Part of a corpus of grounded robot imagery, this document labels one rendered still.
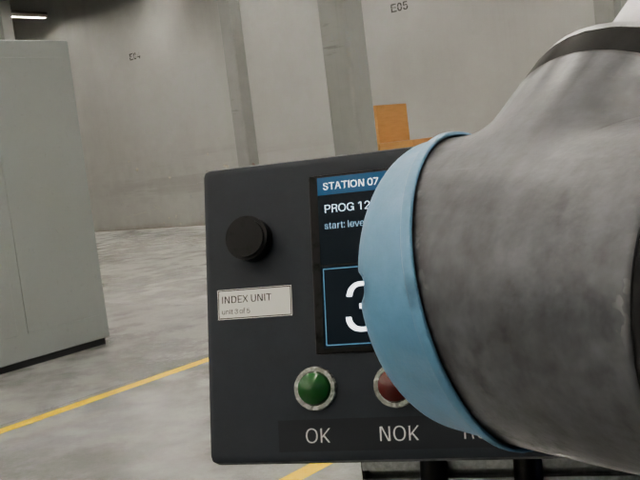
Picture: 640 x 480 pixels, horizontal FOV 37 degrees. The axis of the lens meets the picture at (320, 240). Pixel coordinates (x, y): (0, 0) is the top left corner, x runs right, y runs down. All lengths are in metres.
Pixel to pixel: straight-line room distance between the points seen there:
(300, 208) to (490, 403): 0.31
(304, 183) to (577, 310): 0.35
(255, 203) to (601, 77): 0.32
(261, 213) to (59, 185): 6.49
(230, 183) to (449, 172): 0.31
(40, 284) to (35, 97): 1.31
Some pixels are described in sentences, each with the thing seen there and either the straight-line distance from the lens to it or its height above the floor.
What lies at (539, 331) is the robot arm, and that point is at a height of 1.20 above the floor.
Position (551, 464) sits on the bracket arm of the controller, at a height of 1.05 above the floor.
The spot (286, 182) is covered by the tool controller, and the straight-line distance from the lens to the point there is 0.61.
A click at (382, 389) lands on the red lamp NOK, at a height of 1.12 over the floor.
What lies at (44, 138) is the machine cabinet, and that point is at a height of 1.56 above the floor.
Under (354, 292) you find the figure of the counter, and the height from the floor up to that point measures 1.17.
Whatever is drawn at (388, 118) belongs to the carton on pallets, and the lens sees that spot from 9.24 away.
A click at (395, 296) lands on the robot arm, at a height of 1.21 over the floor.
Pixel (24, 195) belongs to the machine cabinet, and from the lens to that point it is 6.91.
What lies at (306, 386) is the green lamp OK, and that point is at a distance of 0.58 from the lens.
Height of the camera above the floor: 1.26
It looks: 6 degrees down
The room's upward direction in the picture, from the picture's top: 7 degrees counter-clockwise
